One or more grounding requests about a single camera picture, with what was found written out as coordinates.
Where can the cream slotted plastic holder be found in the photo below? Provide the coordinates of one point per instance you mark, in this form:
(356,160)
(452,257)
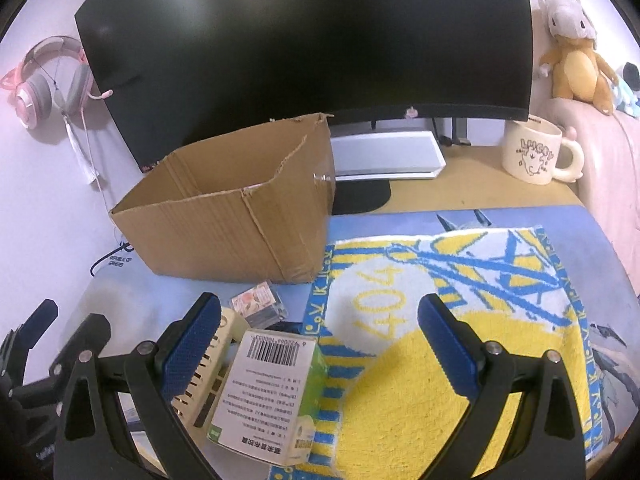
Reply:
(194,406)

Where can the pink sofa blanket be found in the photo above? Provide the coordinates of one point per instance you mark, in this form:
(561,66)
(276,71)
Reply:
(609,187)

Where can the small clear packet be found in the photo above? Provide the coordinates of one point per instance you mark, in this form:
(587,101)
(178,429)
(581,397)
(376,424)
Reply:
(260,306)

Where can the cream cartoon mug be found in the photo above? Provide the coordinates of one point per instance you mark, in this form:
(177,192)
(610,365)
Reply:
(536,151)

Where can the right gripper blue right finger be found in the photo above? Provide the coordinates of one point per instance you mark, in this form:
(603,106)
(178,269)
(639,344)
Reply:
(545,440)

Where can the brown cardboard box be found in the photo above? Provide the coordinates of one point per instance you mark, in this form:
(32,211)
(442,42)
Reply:
(248,206)

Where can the pink cat-ear headset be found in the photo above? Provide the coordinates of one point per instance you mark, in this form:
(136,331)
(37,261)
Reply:
(34,93)

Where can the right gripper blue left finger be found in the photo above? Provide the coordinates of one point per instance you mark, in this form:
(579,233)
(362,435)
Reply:
(93,440)

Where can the green white medicine box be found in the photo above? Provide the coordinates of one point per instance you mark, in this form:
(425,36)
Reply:
(268,407)

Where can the light blue desk mat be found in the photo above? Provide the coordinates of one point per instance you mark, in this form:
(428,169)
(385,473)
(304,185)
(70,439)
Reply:
(532,278)

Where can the yellow blue 404 towel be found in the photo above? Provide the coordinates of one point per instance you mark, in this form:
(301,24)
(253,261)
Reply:
(459,355)

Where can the black curved monitor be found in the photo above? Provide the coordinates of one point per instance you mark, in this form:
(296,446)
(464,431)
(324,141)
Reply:
(179,71)

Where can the white console under monitor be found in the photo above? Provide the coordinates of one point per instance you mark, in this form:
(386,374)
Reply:
(393,155)

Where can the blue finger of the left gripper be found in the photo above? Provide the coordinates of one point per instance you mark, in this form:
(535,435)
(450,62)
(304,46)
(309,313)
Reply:
(91,335)
(24,337)

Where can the Cubone plush toy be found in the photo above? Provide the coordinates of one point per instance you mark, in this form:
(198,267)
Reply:
(578,71)

